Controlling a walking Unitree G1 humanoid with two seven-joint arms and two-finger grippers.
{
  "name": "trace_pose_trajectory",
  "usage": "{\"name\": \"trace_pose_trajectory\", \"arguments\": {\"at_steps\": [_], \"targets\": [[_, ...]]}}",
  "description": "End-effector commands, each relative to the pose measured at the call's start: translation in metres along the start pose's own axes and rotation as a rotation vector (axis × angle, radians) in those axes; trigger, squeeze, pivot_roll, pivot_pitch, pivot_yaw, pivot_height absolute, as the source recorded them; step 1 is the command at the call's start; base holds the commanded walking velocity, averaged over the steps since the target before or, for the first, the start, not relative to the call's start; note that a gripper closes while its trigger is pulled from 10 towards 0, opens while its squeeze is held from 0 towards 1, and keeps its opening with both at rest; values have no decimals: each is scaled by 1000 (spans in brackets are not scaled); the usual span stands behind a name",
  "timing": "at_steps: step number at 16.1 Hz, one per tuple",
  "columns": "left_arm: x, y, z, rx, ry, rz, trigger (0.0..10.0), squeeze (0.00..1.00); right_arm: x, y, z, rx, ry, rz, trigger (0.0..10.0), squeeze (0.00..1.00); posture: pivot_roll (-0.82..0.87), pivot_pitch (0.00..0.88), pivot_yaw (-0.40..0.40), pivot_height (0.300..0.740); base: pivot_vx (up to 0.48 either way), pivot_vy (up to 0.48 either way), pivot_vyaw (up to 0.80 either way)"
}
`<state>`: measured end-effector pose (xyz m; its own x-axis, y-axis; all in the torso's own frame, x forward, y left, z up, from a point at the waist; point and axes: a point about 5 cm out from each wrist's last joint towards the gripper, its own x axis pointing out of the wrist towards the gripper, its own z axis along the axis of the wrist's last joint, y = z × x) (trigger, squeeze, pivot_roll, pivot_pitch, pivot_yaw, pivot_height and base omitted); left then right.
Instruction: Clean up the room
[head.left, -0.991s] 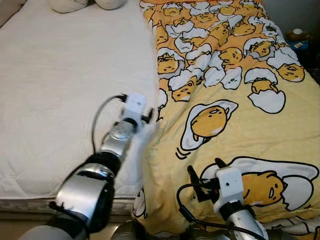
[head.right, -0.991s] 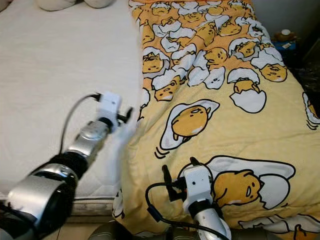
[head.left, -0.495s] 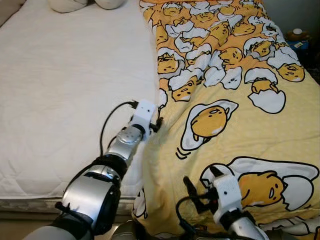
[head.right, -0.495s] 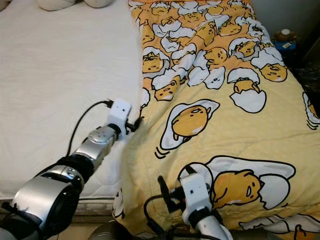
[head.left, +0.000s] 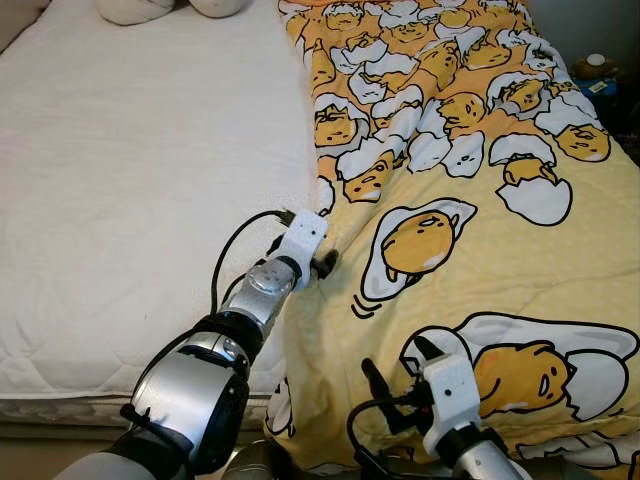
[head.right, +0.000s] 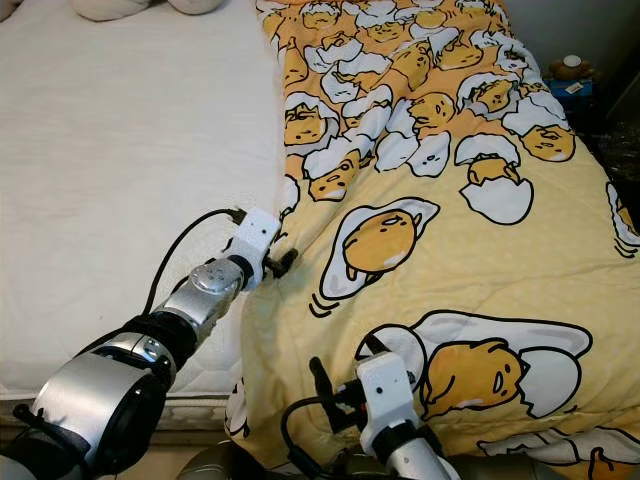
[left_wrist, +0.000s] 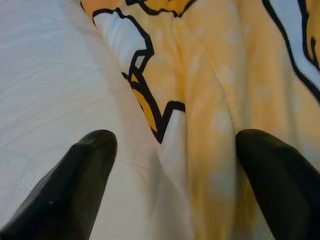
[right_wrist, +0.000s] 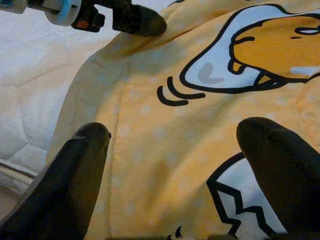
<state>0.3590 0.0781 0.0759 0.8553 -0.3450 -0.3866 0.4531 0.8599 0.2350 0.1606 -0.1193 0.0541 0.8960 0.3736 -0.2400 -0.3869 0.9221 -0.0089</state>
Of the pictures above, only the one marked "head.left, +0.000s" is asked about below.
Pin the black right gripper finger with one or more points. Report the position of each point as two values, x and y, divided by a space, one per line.
428 350
378 390

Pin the cluttered dark bedside table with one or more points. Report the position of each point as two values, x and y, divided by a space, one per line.
605 85

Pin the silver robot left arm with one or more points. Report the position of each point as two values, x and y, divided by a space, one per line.
200 380

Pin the cream plush toy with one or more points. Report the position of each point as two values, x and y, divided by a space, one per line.
140 8

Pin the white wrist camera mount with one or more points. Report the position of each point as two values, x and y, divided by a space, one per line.
448 395
302 240

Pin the yellow cartoon egg blanket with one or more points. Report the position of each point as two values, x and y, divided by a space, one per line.
520 260

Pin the grey robot left leg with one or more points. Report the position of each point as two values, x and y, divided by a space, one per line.
255 465

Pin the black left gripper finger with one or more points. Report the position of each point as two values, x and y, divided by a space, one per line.
330 262

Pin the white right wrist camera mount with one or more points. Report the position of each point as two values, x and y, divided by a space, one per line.
448 395

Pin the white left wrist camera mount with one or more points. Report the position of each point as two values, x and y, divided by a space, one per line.
302 240

